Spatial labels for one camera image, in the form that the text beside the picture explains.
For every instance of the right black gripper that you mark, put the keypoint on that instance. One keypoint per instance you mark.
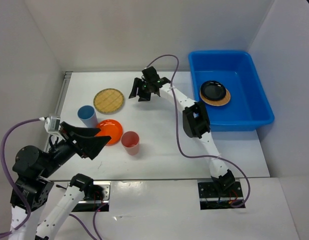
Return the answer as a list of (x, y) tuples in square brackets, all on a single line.
[(137, 82)]

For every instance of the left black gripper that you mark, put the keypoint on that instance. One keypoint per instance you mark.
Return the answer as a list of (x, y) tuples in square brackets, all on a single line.
[(85, 146)]

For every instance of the green-rimmed bamboo tray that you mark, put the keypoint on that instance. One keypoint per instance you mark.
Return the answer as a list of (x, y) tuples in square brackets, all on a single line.
[(108, 101)]

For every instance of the pink plastic cup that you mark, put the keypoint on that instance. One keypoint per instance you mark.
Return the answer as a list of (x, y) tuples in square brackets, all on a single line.
[(130, 141)]

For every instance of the black plastic plate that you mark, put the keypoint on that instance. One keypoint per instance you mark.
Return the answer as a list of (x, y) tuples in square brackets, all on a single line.
[(213, 90)]

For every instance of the brown woven bamboo tray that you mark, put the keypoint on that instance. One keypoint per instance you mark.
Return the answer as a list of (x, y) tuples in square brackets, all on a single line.
[(217, 103)]

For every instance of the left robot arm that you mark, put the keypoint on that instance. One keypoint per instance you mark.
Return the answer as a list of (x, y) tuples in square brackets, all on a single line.
[(32, 187)]

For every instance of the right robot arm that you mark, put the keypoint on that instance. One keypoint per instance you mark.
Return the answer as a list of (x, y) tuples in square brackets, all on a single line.
[(195, 122)]

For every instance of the blue plastic bin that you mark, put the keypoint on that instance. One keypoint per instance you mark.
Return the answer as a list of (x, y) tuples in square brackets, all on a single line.
[(248, 107)]

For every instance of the blue plastic cup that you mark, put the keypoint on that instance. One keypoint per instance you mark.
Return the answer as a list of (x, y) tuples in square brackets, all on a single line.
[(88, 116)]

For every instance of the orange plastic plate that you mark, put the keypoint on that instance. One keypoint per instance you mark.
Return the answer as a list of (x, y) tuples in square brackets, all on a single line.
[(112, 128)]

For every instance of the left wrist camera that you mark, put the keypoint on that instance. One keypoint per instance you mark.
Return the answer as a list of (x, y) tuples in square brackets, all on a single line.
[(52, 124)]

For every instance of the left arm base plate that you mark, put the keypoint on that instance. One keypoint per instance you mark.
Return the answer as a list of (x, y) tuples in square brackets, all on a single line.
[(99, 199)]

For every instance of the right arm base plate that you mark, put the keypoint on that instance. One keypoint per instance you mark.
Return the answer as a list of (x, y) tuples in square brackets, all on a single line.
[(210, 199)]

